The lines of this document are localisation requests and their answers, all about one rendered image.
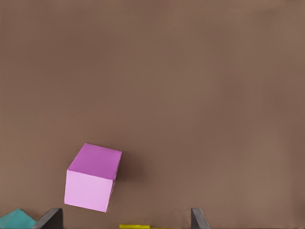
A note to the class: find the yellow cube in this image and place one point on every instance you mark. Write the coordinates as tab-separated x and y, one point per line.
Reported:
134	226

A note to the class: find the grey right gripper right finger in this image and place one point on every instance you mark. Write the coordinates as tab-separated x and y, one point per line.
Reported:
197	219

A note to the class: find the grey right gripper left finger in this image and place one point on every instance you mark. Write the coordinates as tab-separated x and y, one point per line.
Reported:
53	219

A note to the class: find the teal cube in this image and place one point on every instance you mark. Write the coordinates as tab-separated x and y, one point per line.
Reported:
17	219

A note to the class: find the pink cube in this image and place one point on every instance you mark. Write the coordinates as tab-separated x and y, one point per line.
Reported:
91	177

